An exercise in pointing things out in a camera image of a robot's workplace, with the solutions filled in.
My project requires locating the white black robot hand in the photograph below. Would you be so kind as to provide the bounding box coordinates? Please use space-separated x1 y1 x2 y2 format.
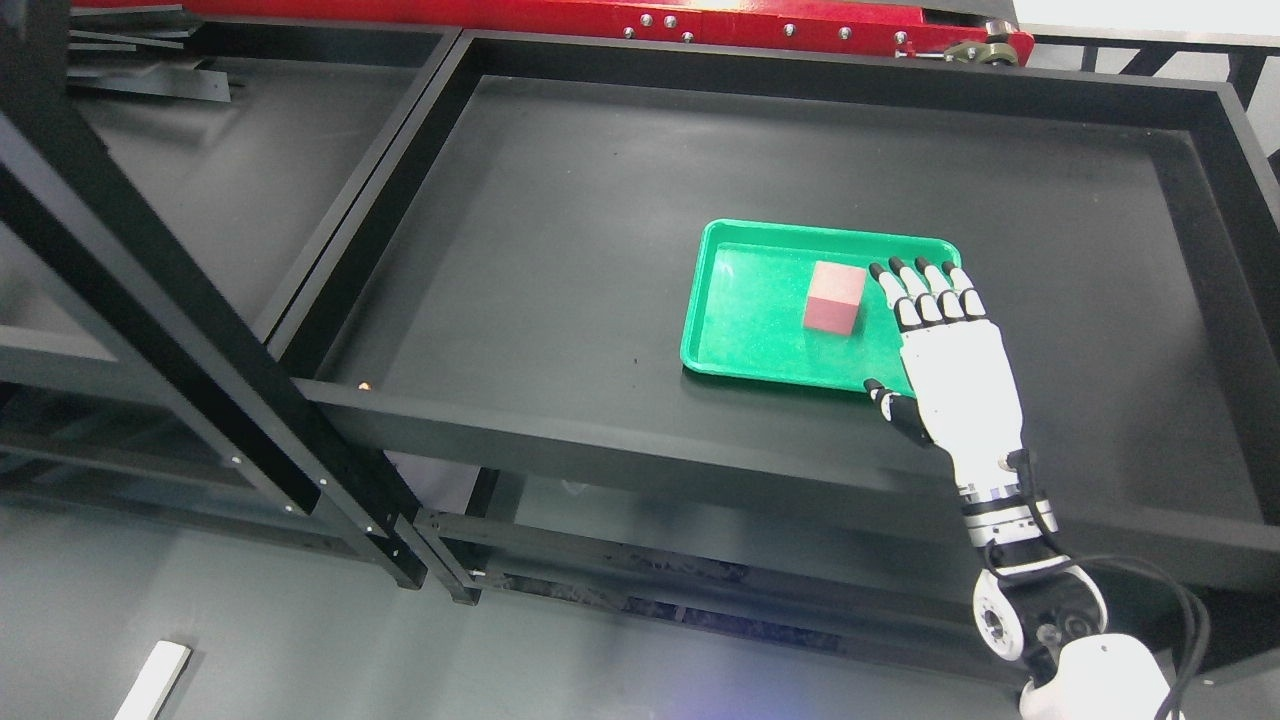
864 258 1024 502

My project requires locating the pink foam block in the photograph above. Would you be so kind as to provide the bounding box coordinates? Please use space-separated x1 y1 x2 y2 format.
803 261 868 336

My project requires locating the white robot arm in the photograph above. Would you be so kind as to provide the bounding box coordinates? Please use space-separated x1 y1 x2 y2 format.
963 450 1185 719

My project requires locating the green plastic tray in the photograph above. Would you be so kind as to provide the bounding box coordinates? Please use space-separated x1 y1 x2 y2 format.
680 219 963 395

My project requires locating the black metal shelf right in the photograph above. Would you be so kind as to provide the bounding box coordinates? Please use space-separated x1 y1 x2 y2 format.
270 32 1277 673

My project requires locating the black metal shelf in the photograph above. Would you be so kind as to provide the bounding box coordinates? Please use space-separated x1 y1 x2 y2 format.
0 0 461 591
270 32 1277 673

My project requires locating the black metal shelf left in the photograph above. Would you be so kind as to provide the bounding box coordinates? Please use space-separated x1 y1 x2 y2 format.
0 0 461 591

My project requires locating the white table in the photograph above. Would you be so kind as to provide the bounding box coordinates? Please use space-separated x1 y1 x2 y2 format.
114 641 192 720

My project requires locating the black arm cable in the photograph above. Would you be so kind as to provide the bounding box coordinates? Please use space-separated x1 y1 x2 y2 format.
1005 450 1213 720

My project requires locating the red conveyor frame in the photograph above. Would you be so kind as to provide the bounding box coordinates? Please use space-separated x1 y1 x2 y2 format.
70 0 1036 67

